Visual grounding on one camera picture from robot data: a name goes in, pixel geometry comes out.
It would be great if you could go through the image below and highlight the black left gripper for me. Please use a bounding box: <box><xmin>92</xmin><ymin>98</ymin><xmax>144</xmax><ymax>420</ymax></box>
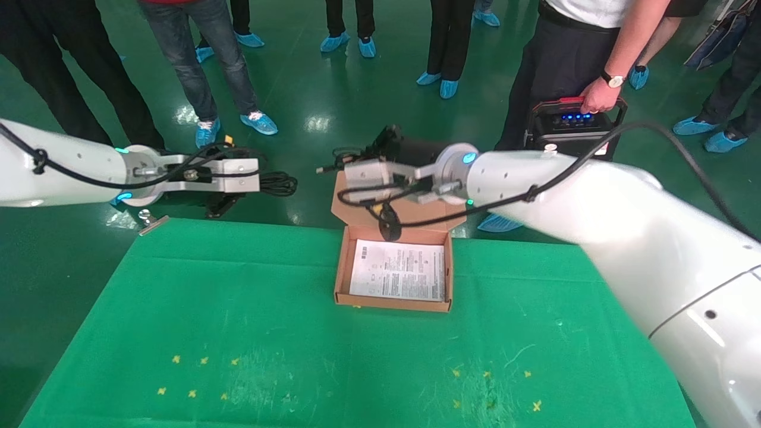
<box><xmin>158</xmin><ymin>189</ymin><xmax>244</xmax><ymax>219</ymax></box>

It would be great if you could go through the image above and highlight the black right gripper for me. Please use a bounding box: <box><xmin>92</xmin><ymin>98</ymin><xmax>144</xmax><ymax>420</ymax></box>
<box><xmin>370</xmin><ymin>124</ymin><xmax>445</xmax><ymax>171</ymax></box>

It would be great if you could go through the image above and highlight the black data cable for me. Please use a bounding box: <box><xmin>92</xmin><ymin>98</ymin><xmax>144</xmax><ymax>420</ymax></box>
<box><xmin>256</xmin><ymin>170</ymin><xmax>298</xmax><ymax>197</ymax></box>

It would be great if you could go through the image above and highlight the black wired computer mouse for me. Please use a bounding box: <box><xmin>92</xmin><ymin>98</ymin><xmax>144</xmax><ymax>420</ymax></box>
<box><xmin>316</xmin><ymin>146</ymin><xmax>405</xmax><ymax>242</ymax></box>

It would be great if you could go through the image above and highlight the black portable power station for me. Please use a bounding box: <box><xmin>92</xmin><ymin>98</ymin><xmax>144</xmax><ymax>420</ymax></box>
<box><xmin>523</xmin><ymin>97</ymin><xmax>629</xmax><ymax>162</ymax></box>

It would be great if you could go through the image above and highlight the open brown cardboard box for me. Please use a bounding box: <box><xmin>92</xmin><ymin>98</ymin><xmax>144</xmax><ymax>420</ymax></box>
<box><xmin>331</xmin><ymin>172</ymin><xmax>466</xmax><ymax>313</ymax></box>

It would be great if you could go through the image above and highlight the bystander hand with watch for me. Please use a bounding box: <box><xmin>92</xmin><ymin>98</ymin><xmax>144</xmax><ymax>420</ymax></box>
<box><xmin>580</xmin><ymin>79</ymin><xmax>622</xmax><ymax>115</ymax></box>

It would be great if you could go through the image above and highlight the silver metal clip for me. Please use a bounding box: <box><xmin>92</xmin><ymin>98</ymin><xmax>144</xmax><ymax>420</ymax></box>
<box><xmin>138</xmin><ymin>209</ymin><xmax>170</xmax><ymax>237</ymax></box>

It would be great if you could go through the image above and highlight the person in black trousers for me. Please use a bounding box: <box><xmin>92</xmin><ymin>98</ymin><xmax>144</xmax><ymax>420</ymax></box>
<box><xmin>427</xmin><ymin>0</ymin><xmax>476</xmax><ymax>84</ymax></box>
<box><xmin>0</xmin><ymin>0</ymin><xmax>167</xmax><ymax>152</ymax></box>
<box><xmin>326</xmin><ymin>0</ymin><xmax>375</xmax><ymax>39</ymax></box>

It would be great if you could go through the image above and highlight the white printed instruction sheet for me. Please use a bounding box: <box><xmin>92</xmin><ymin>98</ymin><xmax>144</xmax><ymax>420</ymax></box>
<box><xmin>348</xmin><ymin>239</ymin><xmax>446</xmax><ymax>303</ymax></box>

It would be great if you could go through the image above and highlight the person in blue jeans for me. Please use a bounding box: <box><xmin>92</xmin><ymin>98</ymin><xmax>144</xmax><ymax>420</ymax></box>
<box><xmin>140</xmin><ymin>0</ymin><xmax>259</xmax><ymax>122</ymax></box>

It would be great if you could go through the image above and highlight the green table cloth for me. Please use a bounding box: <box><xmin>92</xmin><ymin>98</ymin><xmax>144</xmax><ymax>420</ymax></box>
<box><xmin>19</xmin><ymin>218</ymin><xmax>696</xmax><ymax>428</ymax></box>

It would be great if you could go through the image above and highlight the man in white shirt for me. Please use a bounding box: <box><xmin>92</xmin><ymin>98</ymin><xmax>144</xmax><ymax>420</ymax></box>
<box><xmin>496</xmin><ymin>0</ymin><xmax>675</xmax><ymax>152</ymax></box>

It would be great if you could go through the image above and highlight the person in dark trousers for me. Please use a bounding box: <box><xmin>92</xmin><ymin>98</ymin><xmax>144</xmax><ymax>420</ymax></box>
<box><xmin>696</xmin><ymin>12</ymin><xmax>761</xmax><ymax>139</ymax></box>
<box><xmin>191</xmin><ymin>0</ymin><xmax>250</xmax><ymax>47</ymax></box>

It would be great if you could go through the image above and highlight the person with bare legs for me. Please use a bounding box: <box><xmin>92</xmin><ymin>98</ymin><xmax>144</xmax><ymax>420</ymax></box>
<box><xmin>642</xmin><ymin>0</ymin><xmax>708</xmax><ymax>67</ymax></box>

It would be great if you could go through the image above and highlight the dark blue striped jacket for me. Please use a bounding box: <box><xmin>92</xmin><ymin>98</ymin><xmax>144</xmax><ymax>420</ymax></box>
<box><xmin>684</xmin><ymin>9</ymin><xmax>751</xmax><ymax>72</ymax></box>

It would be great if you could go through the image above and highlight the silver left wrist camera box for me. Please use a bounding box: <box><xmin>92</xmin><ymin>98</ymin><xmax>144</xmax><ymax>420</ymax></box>
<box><xmin>134</xmin><ymin>156</ymin><xmax>262</xmax><ymax>194</ymax></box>

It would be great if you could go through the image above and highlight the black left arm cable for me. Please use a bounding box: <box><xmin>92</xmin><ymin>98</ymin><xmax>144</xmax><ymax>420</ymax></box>
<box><xmin>0</xmin><ymin>122</ymin><xmax>268</xmax><ymax>191</ymax></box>

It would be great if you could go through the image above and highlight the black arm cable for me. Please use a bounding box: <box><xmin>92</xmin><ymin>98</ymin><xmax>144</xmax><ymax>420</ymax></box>
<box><xmin>337</xmin><ymin>121</ymin><xmax>761</xmax><ymax>241</ymax></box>
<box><xmin>0</xmin><ymin>122</ymin><xmax>268</xmax><ymax>191</ymax></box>

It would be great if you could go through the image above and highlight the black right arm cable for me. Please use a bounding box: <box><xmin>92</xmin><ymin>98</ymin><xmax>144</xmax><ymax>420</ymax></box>
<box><xmin>337</xmin><ymin>121</ymin><xmax>761</xmax><ymax>241</ymax></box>

